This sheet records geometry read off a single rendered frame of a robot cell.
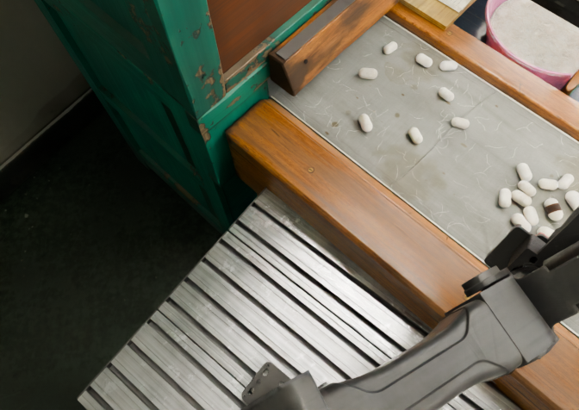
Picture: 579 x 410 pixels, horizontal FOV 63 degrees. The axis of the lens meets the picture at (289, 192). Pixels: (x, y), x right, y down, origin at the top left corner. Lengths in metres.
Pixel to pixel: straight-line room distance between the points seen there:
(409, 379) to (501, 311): 0.12
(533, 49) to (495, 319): 0.72
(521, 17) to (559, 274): 0.71
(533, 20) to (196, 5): 0.73
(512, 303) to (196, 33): 0.48
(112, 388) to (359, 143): 0.58
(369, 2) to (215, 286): 0.57
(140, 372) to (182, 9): 0.55
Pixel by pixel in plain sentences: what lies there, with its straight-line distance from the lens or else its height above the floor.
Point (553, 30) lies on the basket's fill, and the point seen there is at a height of 0.74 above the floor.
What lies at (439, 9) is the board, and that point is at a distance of 1.03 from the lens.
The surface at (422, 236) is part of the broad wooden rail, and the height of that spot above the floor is 0.76.
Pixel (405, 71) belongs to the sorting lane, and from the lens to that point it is 0.96.
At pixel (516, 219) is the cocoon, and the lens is 0.85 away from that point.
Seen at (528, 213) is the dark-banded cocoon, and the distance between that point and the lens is 0.86.
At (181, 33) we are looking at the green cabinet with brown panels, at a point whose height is 1.02.
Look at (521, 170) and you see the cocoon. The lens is 0.89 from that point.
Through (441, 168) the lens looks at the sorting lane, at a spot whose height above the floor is 0.74.
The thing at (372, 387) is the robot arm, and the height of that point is 1.10.
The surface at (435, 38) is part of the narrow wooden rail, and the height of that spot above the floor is 0.76.
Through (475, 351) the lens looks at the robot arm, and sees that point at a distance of 0.43.
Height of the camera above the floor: 1.48
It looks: 66 degrees down
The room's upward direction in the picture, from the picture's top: 2 degrees counter-clockwise
